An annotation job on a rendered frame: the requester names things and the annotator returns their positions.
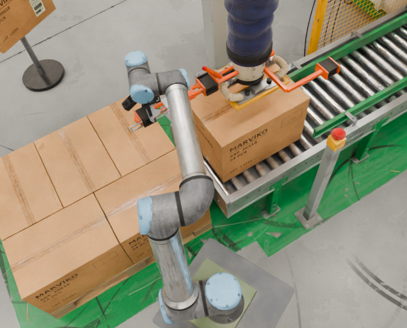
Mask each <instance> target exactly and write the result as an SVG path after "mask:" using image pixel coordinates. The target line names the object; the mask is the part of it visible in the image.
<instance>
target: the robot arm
mask: <svg viewBox="0 0 407 328"><path fill-rule="evenodd" d="M124 61H125V65H126V67H127V72H128V82H129V88H130V89H129V91H130V95H129V96H128V97H127V98H126V99H125V100H124V101H123V102H122V106H123V108H124V109H125V110H127V111H129V110H130V109H131V108H132V107H133V106H134V105H136V104H137V103H140V104H141V107H146V111H147V114H148V117H149V119H150V121H151V122H154V118H155V117H156V116H157V115H159V114H160V110H159V109H155V108H154V107H153V106H149V105H152V104H154V103H159V102H161V100H158V97H159V99H160V96H161V95H165V96H166V98H167V104H168V108H169V114H170V118H171V124H172V128H173V135H174V138H175V145H176V151H177V156H178V162H179V165H180V172H181V176H182V181H181V182H180V184H179V191H173V192H170V193H164V194H159V195H153V196H147V197H144V198H140V199H139V200H138V201H137V214H138V222H139V232H140V234H141V235H147V236H148V240H149V242H150V246H151V248H152V252H153V254H154V257H155V260H156V263H157V266H158V269H159V272H160V276H161V279H162V282H163V285H164V287H163V288H162V289H160V290H159V303H160V308H161V314H162V316H163V319H164V321H165V322H166V323H167V324H172V323H174V324H176V323H180V322H183V321H189V320H194V319H198V318H203V317H207V316H208V317H209V318H210V319H211V320H212V321H214V322H216V323H219V324H229V323H232V322H234V321H236V320H237V319H238V318H239V317H240V316H241V314H242V312H243V309H244V296H243V294H242V289H241V286H240V283H239V282H238V280H237V279H236V278H235V277H234V276H233V275H231V274H229V273H224V272H221V273H216V274H214V275H212V276H211V277H210V278H209V279H205V280H198V281H194V280H193V279H192V278H191V276H190V272H189V267H188V262H187V259H186V254H185V250H184V245H183V241H182V236H181V233H180V227H183V226H189V225H192V224H193V223H195V222H197V221H198V220H199V219H200V218H201V217H202V216H203V215H204V214H205V213H206V212H207V210H208V209H209V207H210V205H211V203H212V200H213V197H214V182H213V179H212V178H211V177H210V176H208V175H207V173H206V169H205V165H204V160H203V155H202V152H201V146H200V143H199V138H198V135H197V130H196V126H195V121H194V117H193V113H192V109H191V104H190V101H189V96H188V91H189V90H190V85H189V79H188V75H187V72H186V71H185V69H183V68H182V69H176V70H169V71H166V72H159V73H153V74H151V73H150V68H149V65H148V61H147V56H146V55H145V53H143V52H142V51H132V52H130V53H129V54H127V55H126V56H125V59H124ZM157 100H158V101H157Z"/></svg>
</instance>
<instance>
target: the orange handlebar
mask: <svg viewBox="0 0 407 328"><path fill-rule="evenodd" d="M274 54H275V51H274V50H273V49H272V53H271V55H270V57H273V56H274ZM232 69H234V67H233V66H230V67H228V68H226V69H224V70H222V71H220V72H218V73H219V74H221V75H222V74H225V73H226V72H228V71H230V70H232ZM263 72H264V73H265V74H266V75H267V76H268V77H269V78H270V79H271V80H272V81H273V82H274V83H275V84H276V85H277V86H278V87H279V88H280V89H281V90H282V91H283V92H288V93H289V92H291V91H293V90H294V89H296V88H298V87H300V86H302V85H304V84H306V83H307V82H309V81H311V80H313V79H314V78H316V77H318V76H320V75H322V74H323V71H322V70H318V71H316V72H315V73H313V74H311V75H309V76H307V77H305V78H303V79H302V80H300V81H298V82H296V83H295V84H293V85H291V86H289V87H286V86H285V85H284V84H283V83H282V82H281V81H280V80H279V79H278V78H277V77H276V76H275V75H274V74H273V73H272V72H271V71H270V70H269V69H268V68H267V67H266V66H265V68H264V70H263ZM238 74H239V71H238V70H236V71H234V72H232V73H230V74H228V75H226V76H224V77H222V78H220V79H218V81H219V84H220V83H222V82H224V81H226V80H228V79H230V78H232V77H234V76H236V75H238ZM198 87H199V84H198V83H197V84H195V85H193V86H191V87H190V90H189V91H188V96H189V100H192V99H194V98H196V96H197V95H199V94H200V93H202V92H204V91H203V89H202V88H201V89H199V90H196V91H195V92H194V91H193V90H195V89H197V88H198ZM161 106H163V104H162V102H159V103H157V104H156V105H153V107H154V108H155V109H157V108H159V107H161ZM134 121H135V122H136V123H138V122H140V121H139V119H138V118H137V117H136V115H135V116H134Z"/></svg>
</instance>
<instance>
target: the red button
mask: <svg viewBox="0 0 407 328"><path fill-rule="evenodd" d="M331 135H332V137H333V138H334V139H335V140H343V139H344V138H345V137H346V132H345V130H344V129H342V128H335V129H333V131H332V133H331Z"/></svg>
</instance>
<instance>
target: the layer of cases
mask: <svg viewBox="0 0 407 328"><path fill-rule="evenodd" d="M127 97H128V96H127ZM127 97H125V98H123V99H121V100H119V101H117V102H114V103H112V104H110V105H108V106H106V107H104V108H102V109H100V110H98V111H96V112H93V113H91V114H89V115H87V117H86V116H85V117H83V118H81V119H79V120H77V121H75V122H73V123H71V124H69V125H67V126H65V127H63V128H61V129H59V130H57V131H54V132H52V133H50V134H48V135H46V136H44V137H42V138H40V139H38V140H36V141H34V142H31V143H29V144H27V145H25V146H23V147H21V148H19V149H17V150H15V151H13V152H11V153H9V154H7V155H5V156H3V157H0V238H1V241H2V244H3V247H4V250H5V252H6V255H7V258H8V262H9V264H10V267H11V270H12V273H13V276H14V279H15V281H16V285H17V287H18V290H19V293H20V296H21V299H22V300H24V301H26V302H28V303H30V304H32V305H33V306H35V307H37V308H39V309H41V310H43V311H45V312H47V313H48V314H51V313H53V312H55V311H56V310H58V309H60V308H61V307H63V306H65V305H67V304H68V303H70V302H72V301H73V300H75V299H77V298H78V297H80V296H82V295H83V294H85V293H87V292H89V291H90V290H92V289H94V288H95V287H97V286H99V285H101V284H102V283H104V282H105V281H107V280H109V279H111V278H112V277H114V276H116V275H118V274H119V273H121V272H123V271H124V270H126V269H128V268H129V267H131V266H133V264H136V263H138V262H140V261H142V260H143V259H145V258H146V257H148V256H150V255H152V254H153V252H152V248H151V246H150V242H149V240H148V236H147V235H141V234H140V232H139V222H138V214H137V201H138V200H139V199H140V198H144V197H147V196H153V195H159V194H164V193H170V192H173V191H179V184H180V182H181V181H182V176H181V172H180V165H179V162H178V156H177V151H176V148H175V146H174V144H173V143H172V142H171V140H170V139H169V138H168V136H167V134H166V133H165V132H164V130H163V129H162V127H161V126H160V125H159V123H158V121H157V122H155V123H153V124H151V125H149V126H147V127H144V126H143V127H142V128H139V129H138V130H135V131H133V132H131V130H130V126H133V125H134V124H136V122H135V121H134V116H135V115H134V112H133V110H137V109H139V108H141V104H140V103H137V104H136V105H134V106H133V107H132V108H131V109H130V110H129V111H127V110H125V109H124V108H123V106H122V102H123V101H124V100H125V99H126V98H127Z"/></svg>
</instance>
